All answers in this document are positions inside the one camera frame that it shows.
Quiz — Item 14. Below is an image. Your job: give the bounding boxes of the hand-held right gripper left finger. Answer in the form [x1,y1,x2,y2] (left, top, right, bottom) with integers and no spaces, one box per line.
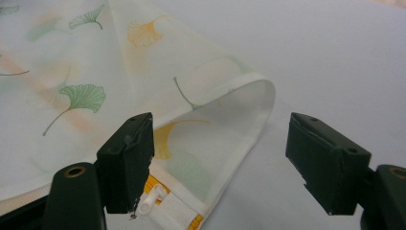
[96,112,155,215]

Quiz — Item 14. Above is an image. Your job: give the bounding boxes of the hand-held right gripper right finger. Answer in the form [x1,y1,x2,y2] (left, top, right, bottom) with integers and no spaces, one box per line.
[285,112,372,216]

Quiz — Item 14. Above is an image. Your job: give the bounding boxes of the leaf print mesh laundry bag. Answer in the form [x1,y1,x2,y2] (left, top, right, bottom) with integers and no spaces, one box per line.
[0,0,277,230]

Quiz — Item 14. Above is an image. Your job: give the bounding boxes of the white table mat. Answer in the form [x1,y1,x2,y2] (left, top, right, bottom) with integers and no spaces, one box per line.
[106,0,406,230]

